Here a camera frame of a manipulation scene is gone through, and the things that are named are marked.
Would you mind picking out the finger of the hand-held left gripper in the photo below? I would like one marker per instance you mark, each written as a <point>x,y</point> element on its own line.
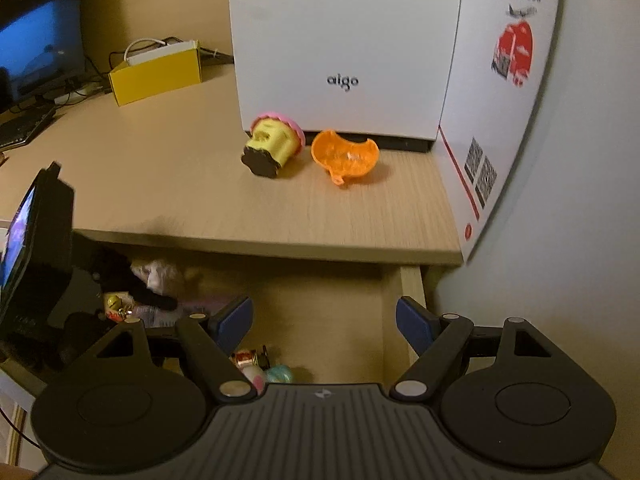
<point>150,301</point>

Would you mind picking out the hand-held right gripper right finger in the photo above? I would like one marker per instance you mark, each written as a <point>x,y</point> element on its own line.
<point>414,327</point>

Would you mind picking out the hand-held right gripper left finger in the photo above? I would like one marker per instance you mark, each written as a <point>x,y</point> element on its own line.
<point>234,324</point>

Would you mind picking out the white pink cloth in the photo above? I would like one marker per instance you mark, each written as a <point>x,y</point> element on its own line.
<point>162,274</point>

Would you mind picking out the small red gold trinket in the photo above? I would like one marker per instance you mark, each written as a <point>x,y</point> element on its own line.
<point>248,357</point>

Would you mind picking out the pink cat squishy toy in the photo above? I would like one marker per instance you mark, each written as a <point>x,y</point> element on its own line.
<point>272,376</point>

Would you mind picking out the black keyboard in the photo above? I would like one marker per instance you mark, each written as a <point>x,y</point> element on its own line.
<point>22,127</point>

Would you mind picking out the pink yellow cupcake toy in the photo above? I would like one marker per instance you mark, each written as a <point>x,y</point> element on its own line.
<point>272,145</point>

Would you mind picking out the orange plastic half shell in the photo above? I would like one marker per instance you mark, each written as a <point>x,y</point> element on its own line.
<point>345,157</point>

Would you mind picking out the yellow cardboard box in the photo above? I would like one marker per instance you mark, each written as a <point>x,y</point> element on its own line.
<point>155,77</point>

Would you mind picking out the computer monitor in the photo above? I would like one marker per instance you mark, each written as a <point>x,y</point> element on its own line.
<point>40,45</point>

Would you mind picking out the large white cardboard box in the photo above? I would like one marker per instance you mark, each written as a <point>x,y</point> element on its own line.
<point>345,45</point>

